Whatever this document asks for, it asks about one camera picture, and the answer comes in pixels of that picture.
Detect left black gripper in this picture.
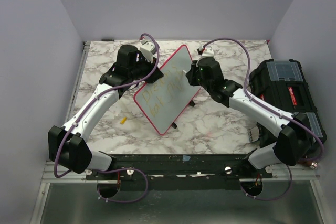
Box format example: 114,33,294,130
130,55,164,84

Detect pink framed whiteboard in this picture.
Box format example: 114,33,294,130
133,45,201,135

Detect yellow marker cap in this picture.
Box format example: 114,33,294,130
120,116,128,125

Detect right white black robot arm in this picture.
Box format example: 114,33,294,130
185,57,313,178

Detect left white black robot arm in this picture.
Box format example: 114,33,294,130
48,41,163,179

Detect metal whiteboard stand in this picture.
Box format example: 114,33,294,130
171,100,195,129

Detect black plastic toolbox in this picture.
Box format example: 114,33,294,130
249,59,327,143

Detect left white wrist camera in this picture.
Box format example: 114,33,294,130
140,39,157,63

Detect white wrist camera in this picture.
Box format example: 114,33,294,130
140,39,157,63
197,46,214,57

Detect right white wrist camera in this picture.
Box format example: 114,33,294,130
197,46,214,57

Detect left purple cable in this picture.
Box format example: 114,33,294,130
54,33,160,204

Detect purple cable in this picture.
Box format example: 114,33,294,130
201,37,325,201
54,33,160,204

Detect black base frame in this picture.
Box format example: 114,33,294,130
86,154,272,191

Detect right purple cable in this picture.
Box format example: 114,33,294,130
201,37,325,201

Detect aluminium rail frame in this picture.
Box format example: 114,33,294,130
29,41,91,223

